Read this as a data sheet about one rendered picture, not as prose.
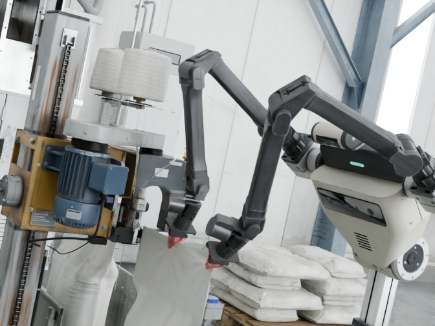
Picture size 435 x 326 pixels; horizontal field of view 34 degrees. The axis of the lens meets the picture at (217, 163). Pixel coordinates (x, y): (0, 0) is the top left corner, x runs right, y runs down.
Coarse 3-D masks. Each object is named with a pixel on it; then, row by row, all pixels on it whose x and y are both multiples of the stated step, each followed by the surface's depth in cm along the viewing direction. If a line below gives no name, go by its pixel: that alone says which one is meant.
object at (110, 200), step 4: (112, 160) 236; (116, 160) 233; (116, 164) 233; (120, 164) 230; (124, 164) 231; (108, 196) 231; (112, 196) 232; (116, 196) 230; (100, 200) 231; (108, 200) 230; (112, 200) 231; (116, 200) 231; (104, 204) 236; (108, 204) 234; (112, 204) 231; (116, 204) 231; (108, 208) 233; (112, 208) 231; (116, 208) 231
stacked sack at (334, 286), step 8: (304, 280) 563; (312, 280) 559; (320, 280) 554; (328, 280) 555; (336, 280) 560; (344, 280) 565; (352, 280) 571; (360, 280) 578; (312, 288) 556; (320, 288) 546; (328, 288) 545; (336, 288) 549; (344, 288) 554; (352, 288) 560; (360, 288) 565
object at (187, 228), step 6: (180, 216) 236; (168, 222) 238; (174, 222) 239; (180, 222) 237; (186, 222) 236; (192, 222) 238; (174, 228) 237; (180, 228) 238; (186, 228) 238; (192, 228) 242; (192, 234) 241
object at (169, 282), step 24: (144, 240) 257; (144, 264) 255; (168, 264) 243; (192, 264) 228; (144, 288) 252; (168, 288) 241; (192, 288) 225; (144, 312) 241; (168, 312) 235; (192, 312) 223
